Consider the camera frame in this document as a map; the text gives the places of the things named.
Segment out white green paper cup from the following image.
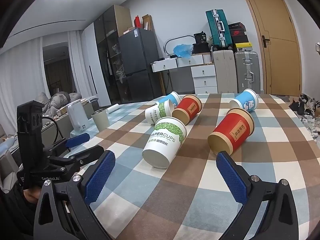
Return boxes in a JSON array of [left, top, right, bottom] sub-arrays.
[[144, 99, 174, 125], [142, 116, 187, 169]]

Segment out red paper cup near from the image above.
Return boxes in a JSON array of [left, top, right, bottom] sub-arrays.
[[208, 108, 255, 155]]

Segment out red paper cup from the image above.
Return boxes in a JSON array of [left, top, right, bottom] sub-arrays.
[[208, 108, 255, 155], [172, 94, 202, 125]]

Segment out blue paper cup right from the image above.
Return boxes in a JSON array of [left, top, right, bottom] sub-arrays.
[[229, 88, 259, 112]]

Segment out blue paper cup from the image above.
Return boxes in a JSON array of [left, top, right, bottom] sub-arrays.
[[229, 88, 259, 112], [157, 91, 181, 107]]

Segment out red paper cup far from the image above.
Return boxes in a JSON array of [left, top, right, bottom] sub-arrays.
[[172, 94, 202, 125]]

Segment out blue paper cup left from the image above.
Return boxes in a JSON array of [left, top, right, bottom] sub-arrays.
[[157, 91, 181, 107]]

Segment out person left hand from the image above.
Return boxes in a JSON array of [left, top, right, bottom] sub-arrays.
[[23, 187, 41, 204]]

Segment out white kettle appliance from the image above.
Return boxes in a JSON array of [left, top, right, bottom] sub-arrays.
[[67, 99, 89, 132]]

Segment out beige tumbler mug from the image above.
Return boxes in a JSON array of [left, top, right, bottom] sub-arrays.
[[91, 109, 110, 132]]

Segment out plaid tablecloth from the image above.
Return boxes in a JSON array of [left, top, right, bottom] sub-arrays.
[[73, 94, 319, 239]]

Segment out black refrigerator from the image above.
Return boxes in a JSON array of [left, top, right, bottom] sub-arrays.
[[119, 28, 162, 102]]

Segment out white desk with drawers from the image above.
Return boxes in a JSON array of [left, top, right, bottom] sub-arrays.
[[151, 53, 214, 94]]

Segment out white drawer cabinet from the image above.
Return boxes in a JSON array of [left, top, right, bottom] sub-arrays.
[[191, 64, 218, 94]]

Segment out silver suitcase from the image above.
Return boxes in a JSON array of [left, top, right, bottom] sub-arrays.
[[234, 51, 260, 94]]

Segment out dark glass cabinet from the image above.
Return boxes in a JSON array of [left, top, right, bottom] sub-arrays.
[[94, 5, 132, 105]]

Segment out wooden door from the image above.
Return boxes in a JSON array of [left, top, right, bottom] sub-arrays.
[[246, 0, 302, 96]]

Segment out beige suitcase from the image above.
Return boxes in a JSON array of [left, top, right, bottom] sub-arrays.
[[213, 50, 238, 93]]

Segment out blue plastic bag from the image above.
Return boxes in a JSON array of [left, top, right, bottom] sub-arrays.
[[173, 44, 193, 58]]

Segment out stack of shoe boxes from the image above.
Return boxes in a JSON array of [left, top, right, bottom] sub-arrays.
[[228, 22, 253, 53]]

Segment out black bag on desk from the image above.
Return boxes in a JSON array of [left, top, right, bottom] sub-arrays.
[[193, 31, 210, 54]]

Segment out teal suitcase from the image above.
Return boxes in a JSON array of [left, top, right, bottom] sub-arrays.
[[206, 9, 233, 51]]

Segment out black cable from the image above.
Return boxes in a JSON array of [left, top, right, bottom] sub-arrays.
[[41, 115, 66, 151]]

